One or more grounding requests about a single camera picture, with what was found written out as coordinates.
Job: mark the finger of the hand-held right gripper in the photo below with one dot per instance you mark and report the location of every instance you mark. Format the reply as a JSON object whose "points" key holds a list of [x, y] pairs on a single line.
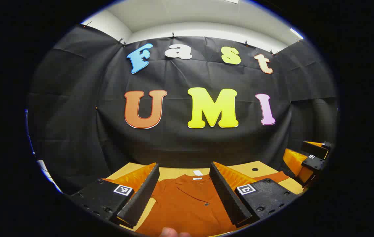
{"points": [[313, 163], [315, 149]]}

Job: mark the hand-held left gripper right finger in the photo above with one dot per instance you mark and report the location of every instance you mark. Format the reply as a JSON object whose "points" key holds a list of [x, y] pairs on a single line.
{"points": [[229, 197]]}

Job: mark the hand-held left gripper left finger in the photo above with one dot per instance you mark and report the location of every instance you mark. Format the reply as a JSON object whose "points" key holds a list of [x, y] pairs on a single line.
{"points": [[141, 197]]}

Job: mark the orange-brown jacket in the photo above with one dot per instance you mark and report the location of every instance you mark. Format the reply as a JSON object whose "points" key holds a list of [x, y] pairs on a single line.
{"points": [[187, 204]]}

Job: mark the black backdrop cloth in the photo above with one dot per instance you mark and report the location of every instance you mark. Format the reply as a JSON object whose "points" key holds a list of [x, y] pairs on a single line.
{"points": [[173, 144]]}

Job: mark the white and black device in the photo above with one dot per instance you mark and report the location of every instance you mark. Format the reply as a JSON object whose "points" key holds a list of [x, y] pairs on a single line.
{"points": [[47, 174]]}

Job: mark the white ceiling light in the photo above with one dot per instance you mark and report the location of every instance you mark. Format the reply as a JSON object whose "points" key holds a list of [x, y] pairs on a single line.
{"points": [[296, 33]]}

